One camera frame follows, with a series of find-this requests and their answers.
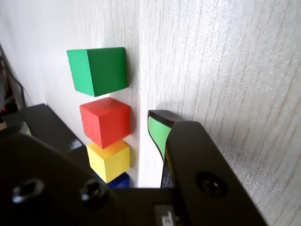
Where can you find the green wooden cube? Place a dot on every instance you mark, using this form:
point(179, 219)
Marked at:
point(103, 70)

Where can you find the dark equipment with red spot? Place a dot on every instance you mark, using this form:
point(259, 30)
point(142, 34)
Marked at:
point(7, 103)

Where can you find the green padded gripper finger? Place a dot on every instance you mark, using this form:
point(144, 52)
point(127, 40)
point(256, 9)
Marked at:
point(207, 164)

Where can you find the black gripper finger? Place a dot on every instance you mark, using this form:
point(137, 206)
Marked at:
point(47, 183)

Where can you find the red wooden cube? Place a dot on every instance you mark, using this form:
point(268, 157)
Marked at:
point(105, 122)

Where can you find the blue wooden cube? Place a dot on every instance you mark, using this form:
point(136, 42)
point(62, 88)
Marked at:
point(122, 182)

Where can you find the yellow wooden cube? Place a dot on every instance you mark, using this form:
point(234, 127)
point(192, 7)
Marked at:
point(110, 162)

